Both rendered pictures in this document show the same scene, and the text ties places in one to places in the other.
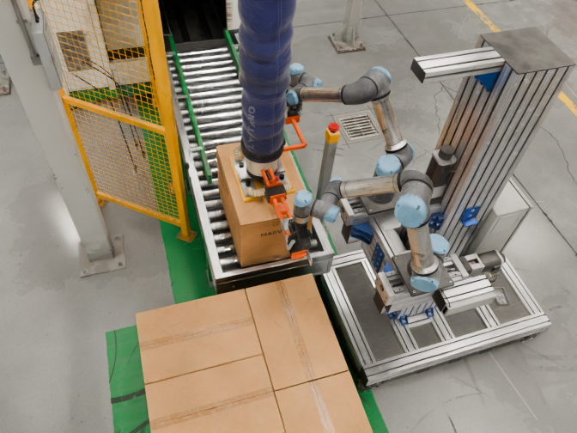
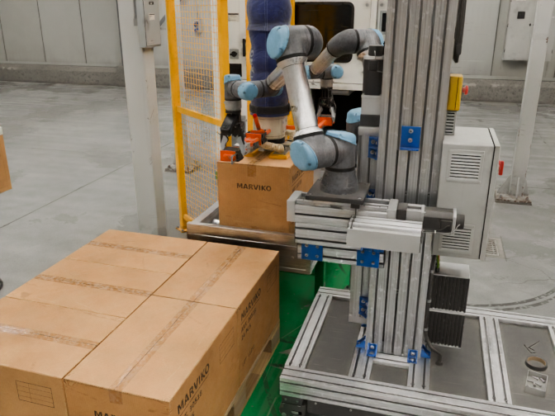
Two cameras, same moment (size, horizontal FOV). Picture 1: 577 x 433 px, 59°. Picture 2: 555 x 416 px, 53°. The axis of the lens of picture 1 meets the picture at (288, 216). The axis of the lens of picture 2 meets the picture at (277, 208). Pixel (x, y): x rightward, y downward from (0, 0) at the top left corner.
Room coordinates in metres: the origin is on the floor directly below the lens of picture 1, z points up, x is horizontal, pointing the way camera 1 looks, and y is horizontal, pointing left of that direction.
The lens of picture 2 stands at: (-0.41, -1.76, 1.72)
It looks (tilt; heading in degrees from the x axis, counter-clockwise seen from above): 20 degrees down; 39
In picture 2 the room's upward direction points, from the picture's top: straight up
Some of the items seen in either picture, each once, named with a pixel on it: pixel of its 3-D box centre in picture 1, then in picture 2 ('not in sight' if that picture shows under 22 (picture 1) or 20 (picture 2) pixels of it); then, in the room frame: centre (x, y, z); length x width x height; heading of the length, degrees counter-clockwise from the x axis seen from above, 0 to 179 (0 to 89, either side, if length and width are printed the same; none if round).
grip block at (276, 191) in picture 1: (276, 193); (255, 137); (1.71, 0.08, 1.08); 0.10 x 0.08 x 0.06; 113
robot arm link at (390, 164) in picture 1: (386, 170); (360, 122); (1.83, -0.47, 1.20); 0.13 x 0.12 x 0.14; 148
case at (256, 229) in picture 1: (262, 200); (270, 184); (1.93, 0.16, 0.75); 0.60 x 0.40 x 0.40; 22
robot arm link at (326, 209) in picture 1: (326, 209); (248, 90); (1.39, -0.16, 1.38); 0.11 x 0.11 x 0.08; 73
